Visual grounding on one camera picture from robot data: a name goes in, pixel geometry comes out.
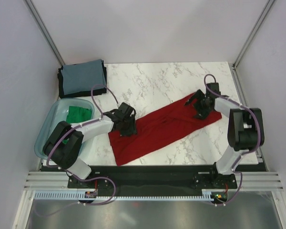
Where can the white slotted cable duct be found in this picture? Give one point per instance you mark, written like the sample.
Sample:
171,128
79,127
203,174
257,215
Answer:
91,194

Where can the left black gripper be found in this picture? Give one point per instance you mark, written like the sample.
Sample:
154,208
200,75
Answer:
127,133

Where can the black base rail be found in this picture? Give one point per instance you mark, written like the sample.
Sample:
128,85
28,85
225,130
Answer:
177,180

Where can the red t shirt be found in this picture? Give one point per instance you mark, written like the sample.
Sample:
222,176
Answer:
157,130

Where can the aluminium frame post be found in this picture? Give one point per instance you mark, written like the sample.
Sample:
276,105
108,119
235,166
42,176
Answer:
40,23
254,31

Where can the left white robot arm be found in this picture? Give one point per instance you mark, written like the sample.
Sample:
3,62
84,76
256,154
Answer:
64,144

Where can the clear teal plastic bin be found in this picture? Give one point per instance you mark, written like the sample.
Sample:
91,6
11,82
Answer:
57,113

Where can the green t shirt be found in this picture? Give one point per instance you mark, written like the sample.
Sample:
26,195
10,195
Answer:
78,114

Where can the right aluminium frame post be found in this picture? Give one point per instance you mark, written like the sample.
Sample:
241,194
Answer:
254,31

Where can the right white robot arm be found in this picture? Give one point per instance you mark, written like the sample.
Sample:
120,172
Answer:
245,132

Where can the left aluminium frame post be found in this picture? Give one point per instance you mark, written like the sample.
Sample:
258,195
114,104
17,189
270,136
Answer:
40,23

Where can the folded grey-blue t shirt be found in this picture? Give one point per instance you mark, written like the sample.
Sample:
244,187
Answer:
82,77

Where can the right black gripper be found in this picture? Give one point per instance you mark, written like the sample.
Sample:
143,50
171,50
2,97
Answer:
199,95

